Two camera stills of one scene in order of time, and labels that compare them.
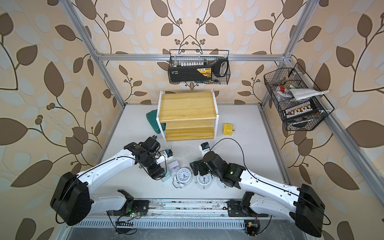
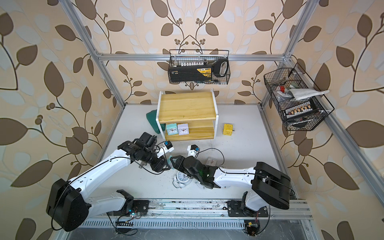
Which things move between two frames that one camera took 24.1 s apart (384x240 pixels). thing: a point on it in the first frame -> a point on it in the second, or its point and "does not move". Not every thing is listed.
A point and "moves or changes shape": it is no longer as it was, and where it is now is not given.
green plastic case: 151,116 does not move
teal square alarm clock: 167,176 -> 172,128
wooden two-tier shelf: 188,116 does not move
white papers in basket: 300,93 does not move
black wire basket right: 300,103 does not move
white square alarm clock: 174,167 moves or changes shape
